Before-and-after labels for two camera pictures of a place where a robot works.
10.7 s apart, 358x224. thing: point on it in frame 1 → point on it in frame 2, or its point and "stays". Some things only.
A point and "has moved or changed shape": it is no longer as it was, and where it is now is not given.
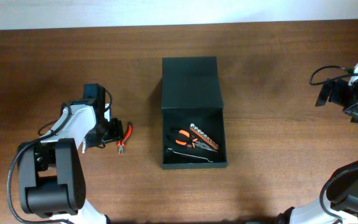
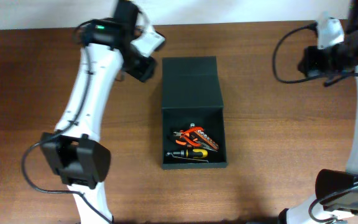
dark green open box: (191, 93) stays
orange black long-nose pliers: (192, 142) stays
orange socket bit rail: (194, 128) stays
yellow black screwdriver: (83, 149) has moved or changed shape
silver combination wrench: (175, 152) has moved or changed shape
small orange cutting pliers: (121, 144) → (186, 132)
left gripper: (115, 129) → (140, 69)
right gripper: (336, 93) → (309, 62)
